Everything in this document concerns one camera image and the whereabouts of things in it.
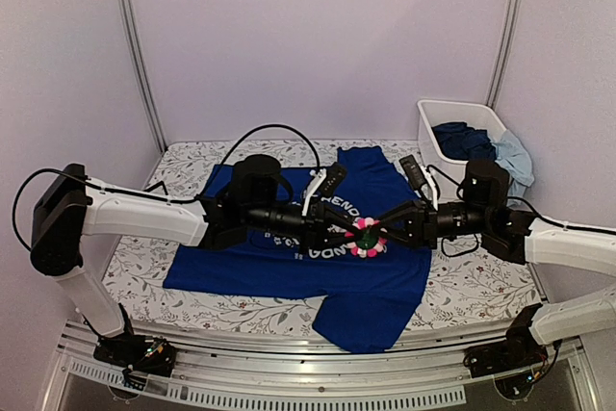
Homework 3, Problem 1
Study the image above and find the light blue cloth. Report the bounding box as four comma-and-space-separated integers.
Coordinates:
493, 130, 535, 197

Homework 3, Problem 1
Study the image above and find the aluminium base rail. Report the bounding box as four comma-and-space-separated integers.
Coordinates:
38, 321, 604, 410

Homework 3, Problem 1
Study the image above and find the dark navy clothing in bin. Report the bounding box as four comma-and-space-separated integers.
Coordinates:
432, 122, 497, 161

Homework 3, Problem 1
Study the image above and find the floral table cloth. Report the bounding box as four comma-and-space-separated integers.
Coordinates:
103, 140, 540, 337

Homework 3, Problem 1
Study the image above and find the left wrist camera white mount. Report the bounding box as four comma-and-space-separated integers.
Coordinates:
301, 162, 347, 217

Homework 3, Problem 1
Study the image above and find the white plastic bin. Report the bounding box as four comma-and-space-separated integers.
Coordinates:
418, 100, 505, 201

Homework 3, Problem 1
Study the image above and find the pink flower brooch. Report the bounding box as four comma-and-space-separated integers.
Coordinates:
346, 218, 387, 259

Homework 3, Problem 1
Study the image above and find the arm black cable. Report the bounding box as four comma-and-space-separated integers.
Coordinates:
11, 123, 322, 325
425, 165, 616, 373

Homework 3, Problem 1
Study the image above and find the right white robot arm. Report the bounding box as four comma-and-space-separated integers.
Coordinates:
369, 159, 615, 384

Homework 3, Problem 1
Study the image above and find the blue printed t-shirt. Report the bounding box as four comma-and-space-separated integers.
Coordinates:
163, 146, 432, 354

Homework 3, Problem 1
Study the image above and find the aluminium frame post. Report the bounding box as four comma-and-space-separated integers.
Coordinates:
485, 0, 523, 111
117, 0, 167, 154

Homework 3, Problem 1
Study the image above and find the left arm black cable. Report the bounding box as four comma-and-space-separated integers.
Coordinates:
11, 123, 322, 325

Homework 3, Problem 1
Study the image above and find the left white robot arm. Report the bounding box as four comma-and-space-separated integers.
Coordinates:
29, 155, 360, 382

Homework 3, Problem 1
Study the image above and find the right aluminium frame post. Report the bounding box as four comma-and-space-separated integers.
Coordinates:
485, 0, 523, 111

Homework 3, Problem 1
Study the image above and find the left aluminium frame post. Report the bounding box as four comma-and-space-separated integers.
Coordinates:
117, 0, 167, 154

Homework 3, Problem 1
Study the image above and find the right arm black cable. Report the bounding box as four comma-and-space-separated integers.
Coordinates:
425, 165, 616, 373

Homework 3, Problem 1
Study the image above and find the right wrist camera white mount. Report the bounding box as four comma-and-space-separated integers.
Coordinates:
399, 155, 440, 210

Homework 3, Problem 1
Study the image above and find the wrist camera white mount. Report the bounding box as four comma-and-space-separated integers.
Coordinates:
399, 155, 440, 210
301, 162, 347, 217

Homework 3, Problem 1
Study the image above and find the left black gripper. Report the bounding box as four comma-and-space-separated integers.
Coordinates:
244, 198, 364, 257

